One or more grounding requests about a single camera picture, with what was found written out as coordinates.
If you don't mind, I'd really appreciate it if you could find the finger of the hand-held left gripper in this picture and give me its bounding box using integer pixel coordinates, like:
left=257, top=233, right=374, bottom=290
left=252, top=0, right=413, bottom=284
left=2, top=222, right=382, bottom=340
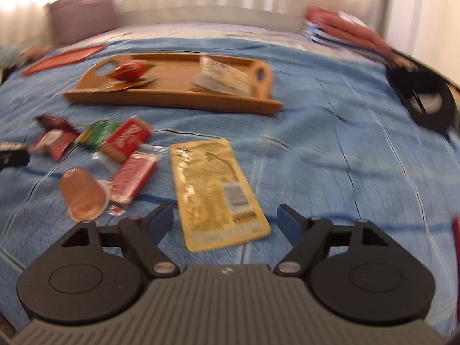
left=0, top=149, right=30, bottom=172

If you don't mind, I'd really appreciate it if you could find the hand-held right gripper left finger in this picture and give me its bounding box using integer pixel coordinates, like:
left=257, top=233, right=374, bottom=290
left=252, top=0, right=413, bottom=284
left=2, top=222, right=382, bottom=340
left=59, top=201, right=181, bottom=279

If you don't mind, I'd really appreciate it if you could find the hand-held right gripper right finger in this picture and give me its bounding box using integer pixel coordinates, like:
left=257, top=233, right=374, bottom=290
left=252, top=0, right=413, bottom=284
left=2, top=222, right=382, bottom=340
left=274, top=203, right=396, bottom=277

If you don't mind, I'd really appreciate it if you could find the brown nut bar packet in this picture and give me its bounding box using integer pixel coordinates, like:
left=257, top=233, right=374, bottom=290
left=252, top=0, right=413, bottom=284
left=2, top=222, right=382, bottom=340
left=0, top=141, right=29, bottom=152

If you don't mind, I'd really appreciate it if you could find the pink and white snack packet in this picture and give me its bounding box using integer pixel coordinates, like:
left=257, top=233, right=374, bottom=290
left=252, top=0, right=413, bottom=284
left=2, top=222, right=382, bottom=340
left=29, top=129, right=80, bottom=160

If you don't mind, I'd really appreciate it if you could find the red clear-ended wafer packet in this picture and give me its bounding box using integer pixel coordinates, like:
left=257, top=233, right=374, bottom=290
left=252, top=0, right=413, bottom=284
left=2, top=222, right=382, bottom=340
left=91, top=145, right=160, bottom=214

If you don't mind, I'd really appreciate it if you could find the dark red bar packet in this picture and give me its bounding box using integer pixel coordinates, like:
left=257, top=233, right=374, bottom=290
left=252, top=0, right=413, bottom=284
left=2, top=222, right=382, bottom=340
left=34, top=114, right=78, bottom=133

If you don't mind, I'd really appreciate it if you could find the large yellow snack packet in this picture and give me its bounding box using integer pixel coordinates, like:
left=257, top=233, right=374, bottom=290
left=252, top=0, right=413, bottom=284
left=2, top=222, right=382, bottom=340
left=169, top=137, right=272, bottom=253

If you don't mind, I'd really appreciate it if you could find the red biscuit packet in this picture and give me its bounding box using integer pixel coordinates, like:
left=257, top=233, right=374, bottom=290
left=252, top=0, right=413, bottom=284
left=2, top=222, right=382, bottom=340
left=101, top=116, right=155, bottom=164

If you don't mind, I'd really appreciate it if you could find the green pea snack packet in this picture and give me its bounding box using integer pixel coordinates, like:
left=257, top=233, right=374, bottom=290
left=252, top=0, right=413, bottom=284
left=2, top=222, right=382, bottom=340
left=75, top=120, right=121, bottom=150

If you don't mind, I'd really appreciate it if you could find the wooden tray with handles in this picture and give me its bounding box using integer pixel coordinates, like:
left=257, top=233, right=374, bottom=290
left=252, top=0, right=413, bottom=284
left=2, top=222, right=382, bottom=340
left=62, top=53, right=284, bottom=116

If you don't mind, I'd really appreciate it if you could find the red nut snack bag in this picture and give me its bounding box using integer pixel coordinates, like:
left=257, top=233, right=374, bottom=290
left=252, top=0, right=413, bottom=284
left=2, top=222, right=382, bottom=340
left=106, top=60, right=146, bottom=81

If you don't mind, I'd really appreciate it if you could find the white pastry packet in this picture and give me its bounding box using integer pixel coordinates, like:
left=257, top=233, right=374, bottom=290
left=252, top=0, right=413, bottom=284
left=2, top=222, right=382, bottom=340
left=190, top=56, right=252, bottom=96

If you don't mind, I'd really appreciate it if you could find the blue checked blanket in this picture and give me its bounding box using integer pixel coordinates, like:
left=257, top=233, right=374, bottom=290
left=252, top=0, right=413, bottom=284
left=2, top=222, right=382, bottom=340
left=0, top=38, right=460, bottom=335

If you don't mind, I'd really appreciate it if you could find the brown cloth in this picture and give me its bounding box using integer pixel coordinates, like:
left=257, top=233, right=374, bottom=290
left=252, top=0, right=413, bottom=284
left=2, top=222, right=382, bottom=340
left=22, top=45, right=53, bottom=60

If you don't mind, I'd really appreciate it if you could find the orange plastic tray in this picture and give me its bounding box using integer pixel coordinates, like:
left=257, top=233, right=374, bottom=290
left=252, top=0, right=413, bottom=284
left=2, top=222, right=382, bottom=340
left=22, top=45, right=108, bottom=76

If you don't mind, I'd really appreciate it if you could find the mauve pillow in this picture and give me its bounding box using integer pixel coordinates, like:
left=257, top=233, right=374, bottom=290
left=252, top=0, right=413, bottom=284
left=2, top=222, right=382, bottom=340
left=45, top=0, right=117, bottom=47

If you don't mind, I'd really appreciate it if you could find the black cloth bag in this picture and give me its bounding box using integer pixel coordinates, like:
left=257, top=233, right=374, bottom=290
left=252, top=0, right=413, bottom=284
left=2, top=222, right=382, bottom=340
left=386, top=65, right=457, bottom=132

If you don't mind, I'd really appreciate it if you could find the blue striped folded towel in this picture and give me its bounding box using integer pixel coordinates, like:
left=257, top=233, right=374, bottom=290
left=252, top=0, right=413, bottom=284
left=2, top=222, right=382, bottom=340
left=302, top=21, right=346, bottom=44

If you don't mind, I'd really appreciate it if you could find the folded towels stack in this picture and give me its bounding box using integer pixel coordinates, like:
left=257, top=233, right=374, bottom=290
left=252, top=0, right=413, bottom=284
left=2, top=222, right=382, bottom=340
left=305, top=6, right=403, bottom=62

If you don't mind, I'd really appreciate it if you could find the white bed headboard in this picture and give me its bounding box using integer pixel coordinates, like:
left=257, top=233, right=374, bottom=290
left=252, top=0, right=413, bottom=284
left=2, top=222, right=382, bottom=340
left=115, top=5, right=306, bottom=32

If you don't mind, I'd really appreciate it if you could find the white wardrobe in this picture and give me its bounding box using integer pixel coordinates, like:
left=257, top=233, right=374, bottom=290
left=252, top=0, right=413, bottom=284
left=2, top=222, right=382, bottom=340
left=384, top=0, right=460, bottom=90

